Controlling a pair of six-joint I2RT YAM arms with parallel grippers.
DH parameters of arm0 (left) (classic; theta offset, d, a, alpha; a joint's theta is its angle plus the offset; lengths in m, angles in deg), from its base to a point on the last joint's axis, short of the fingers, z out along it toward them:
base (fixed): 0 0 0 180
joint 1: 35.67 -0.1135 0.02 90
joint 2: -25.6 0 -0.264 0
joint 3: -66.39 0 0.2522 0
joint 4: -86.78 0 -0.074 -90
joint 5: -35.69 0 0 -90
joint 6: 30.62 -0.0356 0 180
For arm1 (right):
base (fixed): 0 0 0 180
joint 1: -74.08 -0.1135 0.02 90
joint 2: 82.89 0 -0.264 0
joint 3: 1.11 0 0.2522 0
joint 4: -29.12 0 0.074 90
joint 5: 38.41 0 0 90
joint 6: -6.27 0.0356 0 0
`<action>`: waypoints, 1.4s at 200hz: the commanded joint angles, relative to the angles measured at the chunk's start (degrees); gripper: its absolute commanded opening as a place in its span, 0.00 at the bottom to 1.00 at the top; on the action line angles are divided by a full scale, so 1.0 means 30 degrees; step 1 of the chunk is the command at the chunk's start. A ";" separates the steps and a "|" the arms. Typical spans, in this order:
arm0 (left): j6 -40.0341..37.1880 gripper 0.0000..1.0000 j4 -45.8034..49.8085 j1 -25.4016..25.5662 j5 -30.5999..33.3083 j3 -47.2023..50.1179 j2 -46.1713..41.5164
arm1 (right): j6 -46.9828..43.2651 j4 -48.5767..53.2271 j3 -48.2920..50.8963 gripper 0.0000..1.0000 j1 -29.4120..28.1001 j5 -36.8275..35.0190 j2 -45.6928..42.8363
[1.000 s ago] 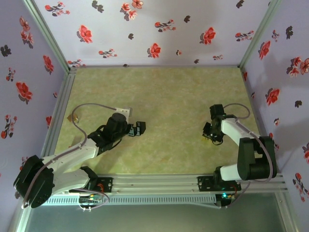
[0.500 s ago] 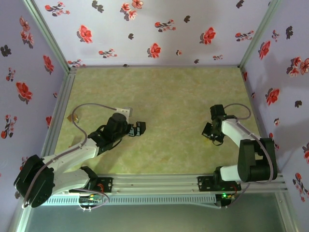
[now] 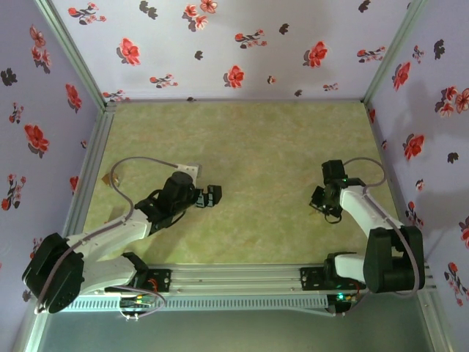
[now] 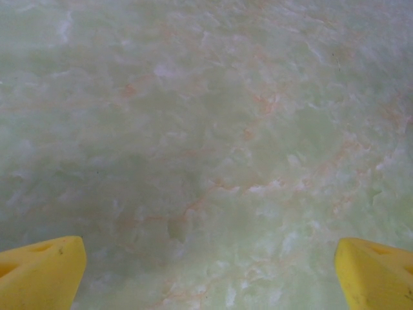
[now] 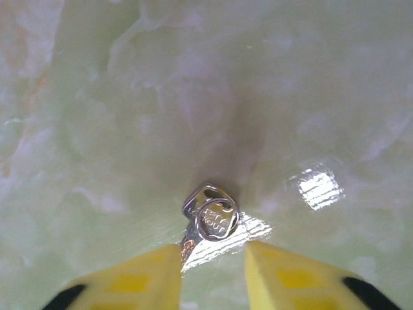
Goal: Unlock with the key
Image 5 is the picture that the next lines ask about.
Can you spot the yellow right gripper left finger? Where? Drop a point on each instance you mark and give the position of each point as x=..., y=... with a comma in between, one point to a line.
x=142, y=284

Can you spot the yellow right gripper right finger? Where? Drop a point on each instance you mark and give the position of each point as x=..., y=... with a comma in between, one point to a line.
x=290, y=284

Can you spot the silver key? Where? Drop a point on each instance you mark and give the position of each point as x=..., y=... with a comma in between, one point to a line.
x=216, y=226

